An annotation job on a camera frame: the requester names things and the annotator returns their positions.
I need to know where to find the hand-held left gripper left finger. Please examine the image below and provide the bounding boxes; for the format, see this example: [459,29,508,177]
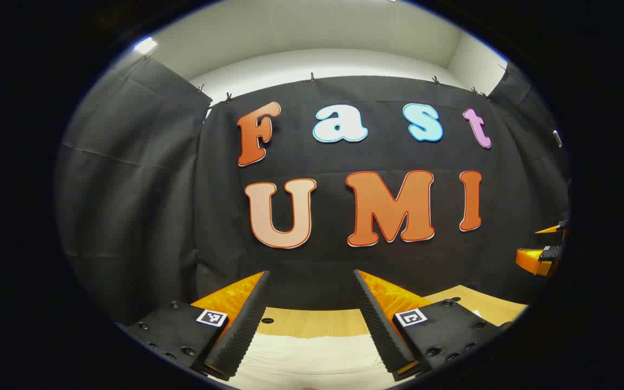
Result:
[128,271,271,381]

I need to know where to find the white jeans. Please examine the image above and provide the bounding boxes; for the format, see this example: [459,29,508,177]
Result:
[225,332,399,390]

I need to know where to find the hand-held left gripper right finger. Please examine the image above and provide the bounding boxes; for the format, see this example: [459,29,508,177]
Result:
[353,269,513,381]

